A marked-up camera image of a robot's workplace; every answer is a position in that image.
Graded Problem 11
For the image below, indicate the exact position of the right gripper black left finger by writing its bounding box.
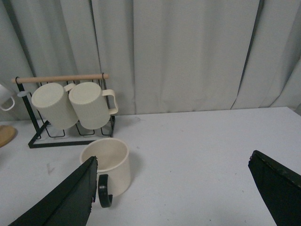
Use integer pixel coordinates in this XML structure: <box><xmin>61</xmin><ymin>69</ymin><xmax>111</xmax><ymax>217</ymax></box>
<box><xmin>10</xmin><ymin>157</ymin><xmax>98</xmax><ymax>226</ymax></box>

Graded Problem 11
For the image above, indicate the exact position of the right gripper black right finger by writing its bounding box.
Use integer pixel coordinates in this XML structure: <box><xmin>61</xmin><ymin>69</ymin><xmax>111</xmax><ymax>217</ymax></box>
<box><xmin>248</xmin><ymin>150</ymin><xmax>301</xmax><ymax>226</ymax></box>

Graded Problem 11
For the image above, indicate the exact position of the cream mug black handle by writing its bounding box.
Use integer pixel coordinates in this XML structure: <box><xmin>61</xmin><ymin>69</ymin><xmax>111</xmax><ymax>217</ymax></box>
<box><xmin>79</xmin><ymin>137</ymin><xmax>131</xmax><ymax>208</ymax></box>

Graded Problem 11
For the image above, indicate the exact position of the wooden mug tree stand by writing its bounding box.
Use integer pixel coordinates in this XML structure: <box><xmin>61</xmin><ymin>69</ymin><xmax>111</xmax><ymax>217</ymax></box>
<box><xmin>0</xmin><ymin>125</ymin><xmax>17</xmax><ymax>147</ymax></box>

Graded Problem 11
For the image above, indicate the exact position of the cream mug left on rack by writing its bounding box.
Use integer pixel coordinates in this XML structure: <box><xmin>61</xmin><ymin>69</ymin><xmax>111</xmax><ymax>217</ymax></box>
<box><xmin>32</xmin><ymin>83</ymin><xmax>79</xmax><ymax>129</ymax></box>

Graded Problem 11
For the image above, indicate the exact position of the cream mug on rack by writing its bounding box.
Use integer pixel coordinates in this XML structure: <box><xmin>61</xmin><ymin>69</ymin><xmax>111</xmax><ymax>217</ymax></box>
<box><xmin>69</xmin><ymin>82</ymin><xmax>119</xmax><ymax>129</ymax></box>
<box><xmin>32</xmin><ymin>83</ymin><xmax>79</xmax><ymax>129</ymax></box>

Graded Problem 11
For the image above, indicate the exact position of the cream mug right on rack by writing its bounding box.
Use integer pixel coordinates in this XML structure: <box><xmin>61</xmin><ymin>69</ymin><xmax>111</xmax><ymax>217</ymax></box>
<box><xmin>69</xmin><ymin>82</ymin><xmax>119</xmax><ymax>129</ymax></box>

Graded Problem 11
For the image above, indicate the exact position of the white mug on tree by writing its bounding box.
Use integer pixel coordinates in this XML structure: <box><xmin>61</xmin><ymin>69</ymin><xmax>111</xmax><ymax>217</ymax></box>
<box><xmin>0</xmin><ymin>84</ymin><xmax>15</xmax><ymax>111</ymax></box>

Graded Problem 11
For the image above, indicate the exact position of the grey curtain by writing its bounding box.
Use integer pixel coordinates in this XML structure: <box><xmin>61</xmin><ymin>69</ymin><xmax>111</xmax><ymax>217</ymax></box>
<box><xmin>0</xmin><ymin>0</ymin><xmax>301</xmax><ymax>115</ymax></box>

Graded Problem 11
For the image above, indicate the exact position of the black wire mug rack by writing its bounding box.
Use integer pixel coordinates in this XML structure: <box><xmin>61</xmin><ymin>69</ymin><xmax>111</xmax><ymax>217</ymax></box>
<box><xmin>11</xmin><ymin>73</ymin><xmax>115</xmax><ymax>148</ymax></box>

